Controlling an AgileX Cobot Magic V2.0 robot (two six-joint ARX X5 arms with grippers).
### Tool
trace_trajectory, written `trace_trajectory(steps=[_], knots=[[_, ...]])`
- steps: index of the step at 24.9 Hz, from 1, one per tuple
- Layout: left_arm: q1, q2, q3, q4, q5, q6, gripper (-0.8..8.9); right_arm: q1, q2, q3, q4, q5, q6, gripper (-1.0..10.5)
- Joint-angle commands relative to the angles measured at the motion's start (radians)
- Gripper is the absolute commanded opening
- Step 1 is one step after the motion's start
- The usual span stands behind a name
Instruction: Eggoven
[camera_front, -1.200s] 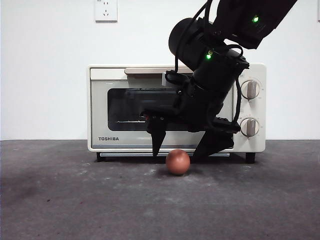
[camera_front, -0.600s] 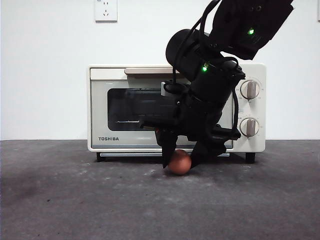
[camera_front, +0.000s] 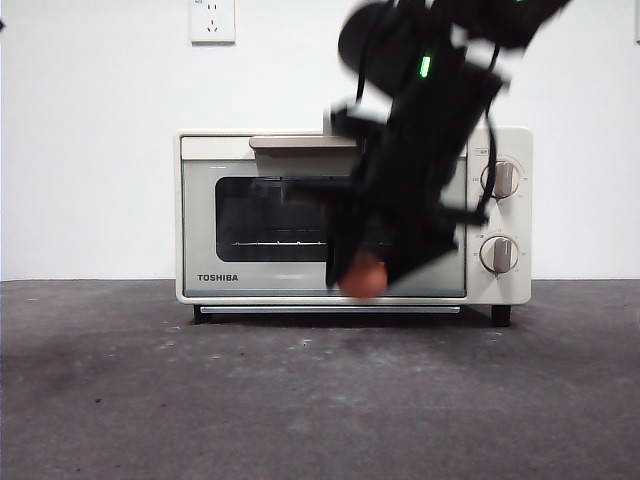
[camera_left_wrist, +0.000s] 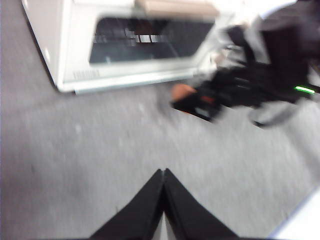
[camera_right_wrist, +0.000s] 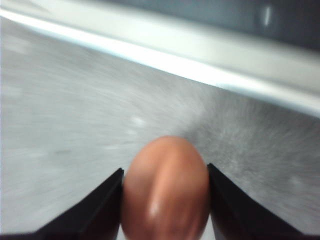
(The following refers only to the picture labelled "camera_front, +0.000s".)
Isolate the glass oven door with handle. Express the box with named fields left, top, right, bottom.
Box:
left=179, top=133, right=468, bottom=299

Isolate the cream timer knob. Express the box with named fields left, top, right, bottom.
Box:
left=478, top=234, right=521, bottom=276

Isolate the cream Toshiba toaster oven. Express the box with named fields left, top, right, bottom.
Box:
left=174, top=126, right=533, bottom=329

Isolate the cream temperature knob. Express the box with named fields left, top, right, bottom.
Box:
left=480, top=159, right=521, bottom=201

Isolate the wire oven rack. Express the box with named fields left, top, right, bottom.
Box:
left=231, top=239, right=332, bottom=249

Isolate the black cable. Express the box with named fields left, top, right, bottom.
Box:
left=479, top=44, right=502, bottom=202
left=354, top=0, right=384, bottom=104

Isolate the white wall socket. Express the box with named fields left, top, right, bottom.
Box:
left=190, top=0, right=236, bottom=46

